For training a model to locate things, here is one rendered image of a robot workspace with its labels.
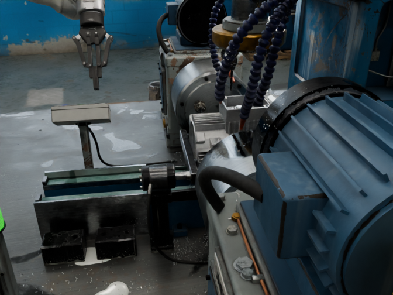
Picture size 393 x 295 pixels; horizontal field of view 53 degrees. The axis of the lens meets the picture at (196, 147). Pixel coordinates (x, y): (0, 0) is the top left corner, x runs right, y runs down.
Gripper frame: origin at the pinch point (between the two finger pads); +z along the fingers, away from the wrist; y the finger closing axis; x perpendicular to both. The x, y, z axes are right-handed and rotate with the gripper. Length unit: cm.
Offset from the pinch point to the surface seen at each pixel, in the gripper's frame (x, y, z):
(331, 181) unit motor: -90, 31, 35
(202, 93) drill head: -4.2, 32.6, 7.7
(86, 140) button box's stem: 2.9, -4.6, 19.1
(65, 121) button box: -3.2, -9.5, 13.6
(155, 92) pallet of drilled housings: 234, 26, -48
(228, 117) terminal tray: -27.2, 35.5, 19.3
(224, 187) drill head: -54, 28, 36
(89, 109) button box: -3.3, -2.0, 10.5
